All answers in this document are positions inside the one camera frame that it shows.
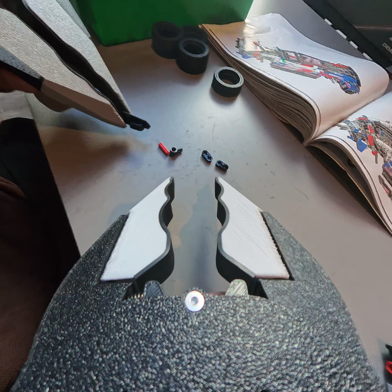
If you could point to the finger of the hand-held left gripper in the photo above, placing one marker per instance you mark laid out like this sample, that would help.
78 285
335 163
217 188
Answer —
76 39
36 58

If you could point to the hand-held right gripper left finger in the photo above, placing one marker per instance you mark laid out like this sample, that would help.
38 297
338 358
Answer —
137 245

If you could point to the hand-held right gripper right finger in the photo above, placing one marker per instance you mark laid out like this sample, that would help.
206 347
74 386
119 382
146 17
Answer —
251 248

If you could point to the green plastic bin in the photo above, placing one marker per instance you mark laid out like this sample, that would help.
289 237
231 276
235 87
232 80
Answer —
153 18

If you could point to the black small connector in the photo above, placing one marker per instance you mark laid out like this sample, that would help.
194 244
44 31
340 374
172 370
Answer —
207 156
222 166

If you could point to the red pin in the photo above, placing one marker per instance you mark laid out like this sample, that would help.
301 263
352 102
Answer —
163 148

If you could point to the black pin connector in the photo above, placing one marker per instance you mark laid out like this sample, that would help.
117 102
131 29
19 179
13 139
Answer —
175 151

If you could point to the black long panel piece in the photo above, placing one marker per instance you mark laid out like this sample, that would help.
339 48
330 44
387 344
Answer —
136 121

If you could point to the instruction booklet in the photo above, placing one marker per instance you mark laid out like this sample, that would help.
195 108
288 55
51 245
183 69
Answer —
306 76

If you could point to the person's left hand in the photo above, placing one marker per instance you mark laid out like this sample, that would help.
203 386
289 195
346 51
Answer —
12 80

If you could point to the black rubber tyre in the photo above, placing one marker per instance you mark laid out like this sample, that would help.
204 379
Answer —
191 62
193 32
162 43
225 88

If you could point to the partly built toy car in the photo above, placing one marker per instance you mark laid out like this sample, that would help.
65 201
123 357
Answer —
389 366

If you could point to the toy car set box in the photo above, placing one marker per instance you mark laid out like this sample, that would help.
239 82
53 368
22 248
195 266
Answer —
361 24

